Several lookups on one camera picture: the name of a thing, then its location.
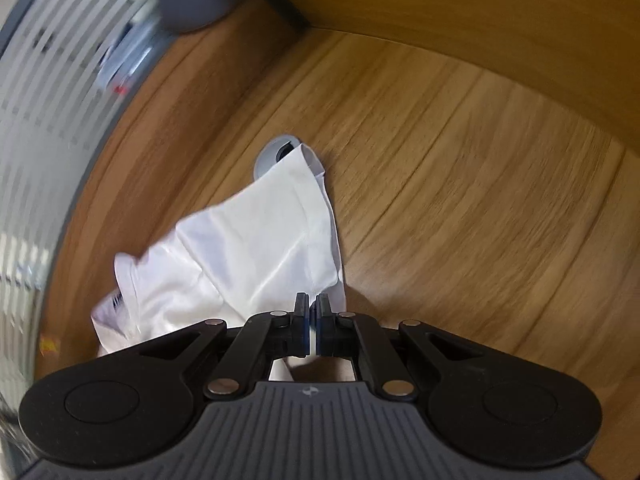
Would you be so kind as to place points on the white collared shirt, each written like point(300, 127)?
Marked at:
point(240, 250)

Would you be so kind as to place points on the orange sticker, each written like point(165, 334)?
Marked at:
point(49, 346)

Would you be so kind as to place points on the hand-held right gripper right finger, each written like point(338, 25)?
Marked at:
point(322, 325)

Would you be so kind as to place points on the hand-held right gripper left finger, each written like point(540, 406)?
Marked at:
point(301, 325)

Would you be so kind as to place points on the frosted glass partition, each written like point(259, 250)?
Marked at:
point(45, 85)

